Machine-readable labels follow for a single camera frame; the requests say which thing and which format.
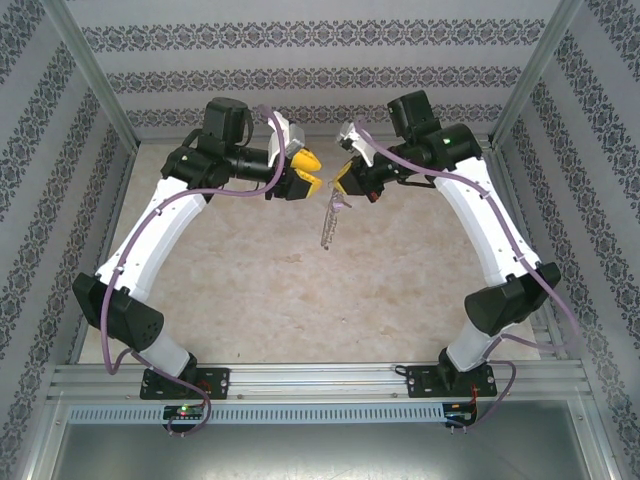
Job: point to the small silver key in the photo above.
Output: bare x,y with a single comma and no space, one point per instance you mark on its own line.
341,202

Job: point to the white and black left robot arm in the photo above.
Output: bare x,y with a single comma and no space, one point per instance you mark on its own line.
155,230

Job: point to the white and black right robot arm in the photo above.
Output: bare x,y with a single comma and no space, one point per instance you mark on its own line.
480,220

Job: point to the circuit board with green light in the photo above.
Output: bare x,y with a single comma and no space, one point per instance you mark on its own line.
182,411

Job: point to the small dark circuit board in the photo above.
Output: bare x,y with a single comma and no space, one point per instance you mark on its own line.
457,415

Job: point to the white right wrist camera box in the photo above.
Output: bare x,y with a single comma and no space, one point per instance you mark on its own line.
357,142

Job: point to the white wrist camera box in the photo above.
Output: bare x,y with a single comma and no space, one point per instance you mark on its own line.
282,137
357,142

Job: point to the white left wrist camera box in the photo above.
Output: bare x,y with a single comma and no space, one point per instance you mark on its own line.
282,137

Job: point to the aluminium side rail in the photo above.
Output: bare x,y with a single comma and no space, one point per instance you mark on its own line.
102,255
509,200

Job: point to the aluminium frame post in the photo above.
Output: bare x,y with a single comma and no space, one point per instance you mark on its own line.
93,70
533,70

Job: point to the long aluminium mounting rail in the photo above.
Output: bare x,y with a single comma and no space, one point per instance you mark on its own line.
310,382

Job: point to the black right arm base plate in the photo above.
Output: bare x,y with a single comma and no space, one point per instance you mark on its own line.
420,382

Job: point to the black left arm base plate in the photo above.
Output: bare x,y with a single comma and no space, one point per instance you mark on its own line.
217,382

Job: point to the aluminium frame rail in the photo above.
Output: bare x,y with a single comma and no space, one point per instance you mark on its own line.
47,440
595,440

